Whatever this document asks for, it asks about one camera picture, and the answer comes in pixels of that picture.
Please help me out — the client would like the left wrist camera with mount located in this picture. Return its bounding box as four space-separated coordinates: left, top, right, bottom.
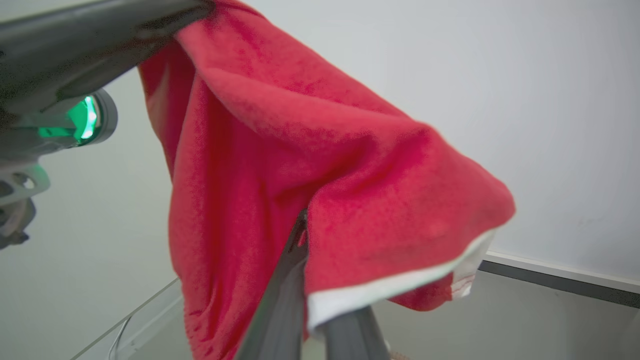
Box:
0 162 52 251

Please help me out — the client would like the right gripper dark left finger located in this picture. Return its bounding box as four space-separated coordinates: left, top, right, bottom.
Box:
234 210 309 360

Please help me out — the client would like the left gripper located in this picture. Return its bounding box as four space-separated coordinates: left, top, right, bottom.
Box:
0 0 217 166

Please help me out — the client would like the white cable trunking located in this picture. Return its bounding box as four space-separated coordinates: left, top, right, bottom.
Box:
482 250 640 296

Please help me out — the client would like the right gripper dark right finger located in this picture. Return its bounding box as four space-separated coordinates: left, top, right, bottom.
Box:
320 305 392 360

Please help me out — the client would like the red garment with white hem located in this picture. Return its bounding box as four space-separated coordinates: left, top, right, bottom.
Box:
137 0 517 360

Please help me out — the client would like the black baseboard strip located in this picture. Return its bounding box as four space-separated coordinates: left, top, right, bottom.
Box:
477 260 640 309

